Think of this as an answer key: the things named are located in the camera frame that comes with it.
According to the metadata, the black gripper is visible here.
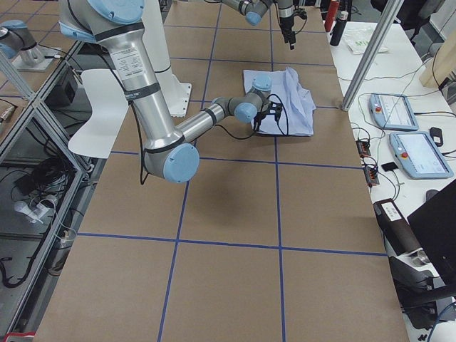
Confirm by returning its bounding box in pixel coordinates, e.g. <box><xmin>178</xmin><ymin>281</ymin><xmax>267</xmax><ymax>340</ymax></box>
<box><xmin>279</xmin><ymin>16</ymin><xmax>296</xmax><ymax>50</ymax></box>
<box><xmin>252</xmin><ymin>106</ymin><xmax>270</xmax><ymax>129</ymax></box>

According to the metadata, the light blue striped shirt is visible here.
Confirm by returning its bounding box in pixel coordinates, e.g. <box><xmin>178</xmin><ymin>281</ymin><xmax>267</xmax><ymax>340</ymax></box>
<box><xmin>243</xmin><ymin>67</ymin><xmax>316</xmax><ymax>136</ymax></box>

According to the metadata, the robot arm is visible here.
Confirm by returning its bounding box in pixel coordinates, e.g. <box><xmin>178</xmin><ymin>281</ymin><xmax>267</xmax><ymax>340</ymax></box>
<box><xmin>59</xmin><ymin>1</ymin><xmax>271</xmax><ymax>183</ymax></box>
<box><xmin>221</xmin><ymin>0</ymin><xmax>299</xmax><ymax>50</ymax></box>

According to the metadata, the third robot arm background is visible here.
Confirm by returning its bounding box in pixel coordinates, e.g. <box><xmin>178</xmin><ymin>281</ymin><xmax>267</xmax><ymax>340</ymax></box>
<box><xmin>1</xmin><ymin>19</ymin><xmax>51</xmax><ymax>72</ymax></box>

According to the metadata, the red cylinder bottle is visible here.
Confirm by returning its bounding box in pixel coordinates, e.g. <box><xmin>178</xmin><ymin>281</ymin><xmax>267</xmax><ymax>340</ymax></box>
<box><xmin>324</xmin><ymin>0</ymin><xmax>340</xmax><ymax>32</ymax></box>

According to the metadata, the black water bottle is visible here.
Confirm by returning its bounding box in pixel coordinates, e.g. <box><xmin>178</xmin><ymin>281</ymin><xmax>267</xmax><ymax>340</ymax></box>
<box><xmin>329</xmin><ymin>11</ymin><xmax>349</xmax><ymax>46</ymax></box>

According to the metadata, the orange terminal block strip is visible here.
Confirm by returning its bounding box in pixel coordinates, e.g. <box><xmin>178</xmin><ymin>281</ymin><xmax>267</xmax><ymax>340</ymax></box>
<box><xmin>356</xmin><ymin>139</ymin><xmax>380</xmax><ymax>188</ymax></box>

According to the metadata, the upper blue teach pendant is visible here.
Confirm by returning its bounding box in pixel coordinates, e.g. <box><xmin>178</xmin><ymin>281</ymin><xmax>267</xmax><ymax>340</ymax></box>
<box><xmin>368</xmin><ymin>93</ymin><xmax>419</xmax><ymax>131</ymax></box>

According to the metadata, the blue teach pendant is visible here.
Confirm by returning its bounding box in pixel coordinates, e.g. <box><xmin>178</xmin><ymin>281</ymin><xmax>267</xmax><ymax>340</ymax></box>
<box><xmin>389</xmin><ymin>131</ymin><xmax>454</xmax><ymax>180</ymax></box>
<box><xmin>368</xmin><ymin>93</ymin><xmax>419</xmax><ymax>131</ymax></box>

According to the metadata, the small black square pad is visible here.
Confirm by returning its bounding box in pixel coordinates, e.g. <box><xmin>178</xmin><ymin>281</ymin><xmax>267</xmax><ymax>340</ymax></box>
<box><xmin>381</xmin><ymin>162</ymin><xmax>398</xmax><ymax>172</ymax></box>

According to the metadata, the white plastic chair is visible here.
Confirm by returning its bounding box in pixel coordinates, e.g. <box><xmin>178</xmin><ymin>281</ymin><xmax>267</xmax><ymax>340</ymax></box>
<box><xmin>68</xmin><ymin>69</ymin><xmax>128</xmax><ymax>159</ymax></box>

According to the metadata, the lower blue teach pendant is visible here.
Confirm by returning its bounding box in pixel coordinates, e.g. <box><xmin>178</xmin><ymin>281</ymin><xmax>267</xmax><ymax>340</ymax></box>
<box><xmin>389</xmin><ymin>131</ymin><xmax>454</xmax><ymax>180</ymax></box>

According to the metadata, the brown cylinder white label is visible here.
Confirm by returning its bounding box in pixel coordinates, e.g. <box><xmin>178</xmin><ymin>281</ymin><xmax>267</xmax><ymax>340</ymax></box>
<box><xmin>373</xmin><ymin>199</ymin><xmax>421</xmax><ymax>255</ymax></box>

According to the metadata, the black monitor near right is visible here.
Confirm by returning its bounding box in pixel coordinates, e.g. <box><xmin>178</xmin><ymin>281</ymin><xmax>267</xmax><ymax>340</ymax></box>
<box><xmin>408</xmin><ymin>182</ymin><xmax>455</xmax><ymax>284</ymax></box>

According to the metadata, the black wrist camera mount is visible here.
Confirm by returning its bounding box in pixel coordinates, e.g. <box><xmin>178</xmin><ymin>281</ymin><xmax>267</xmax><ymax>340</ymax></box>
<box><xmin>265</xmin><ymin>101</ymin><xmax>283</xmax><ymax>121</ymax></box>
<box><xmin>294</xmin><ymin>8</ymin><xmax>307</xmax><ymax>20</ymax></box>

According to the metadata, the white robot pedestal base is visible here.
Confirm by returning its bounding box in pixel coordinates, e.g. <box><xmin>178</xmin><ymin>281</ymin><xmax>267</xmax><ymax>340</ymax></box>
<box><xmin>142</xmin><ymin>0</ymin><xmax>192</xmax><ymax>118</ymax></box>

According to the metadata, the aluminium frame post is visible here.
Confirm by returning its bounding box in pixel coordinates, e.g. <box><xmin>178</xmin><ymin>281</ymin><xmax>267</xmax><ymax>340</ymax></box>
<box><xmin>341</xmin><ymin>0</ymin><xmax>404</xmax><ymax>112</ymax></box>

